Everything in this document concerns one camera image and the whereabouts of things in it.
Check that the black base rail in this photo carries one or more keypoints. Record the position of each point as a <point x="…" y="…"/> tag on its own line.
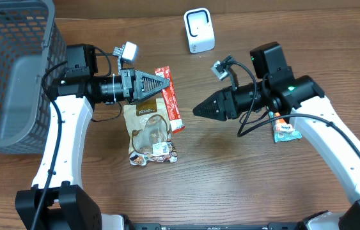
<point x="269" y="226"/>

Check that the teal orange snack packet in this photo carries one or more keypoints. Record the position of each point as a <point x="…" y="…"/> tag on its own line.
<point x="283" y="137"/>

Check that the white brown snack wrapper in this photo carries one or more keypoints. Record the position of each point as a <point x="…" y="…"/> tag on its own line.
<point x="149" y="129"/>

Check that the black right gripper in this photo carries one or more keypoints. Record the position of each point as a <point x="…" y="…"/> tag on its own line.
<point x="228" y="103"/>

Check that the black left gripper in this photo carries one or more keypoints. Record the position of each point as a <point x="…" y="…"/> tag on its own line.
<point x="128" y="84"/>

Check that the grey plastic mesh basket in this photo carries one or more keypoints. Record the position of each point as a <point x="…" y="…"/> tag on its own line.
<point x="30" y="45"/>

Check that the white barcode scanner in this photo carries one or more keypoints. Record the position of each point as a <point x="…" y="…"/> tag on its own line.
<point x="199" y="30"/>

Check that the red white snack bar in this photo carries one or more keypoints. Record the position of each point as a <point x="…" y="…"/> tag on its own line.
<point x="169" y="97"/>

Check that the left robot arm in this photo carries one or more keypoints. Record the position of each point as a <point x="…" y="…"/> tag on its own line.
<point x="56" y="199"/>

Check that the small orange white packet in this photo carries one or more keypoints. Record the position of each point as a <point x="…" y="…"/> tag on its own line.
<point x="282" y="126"/>

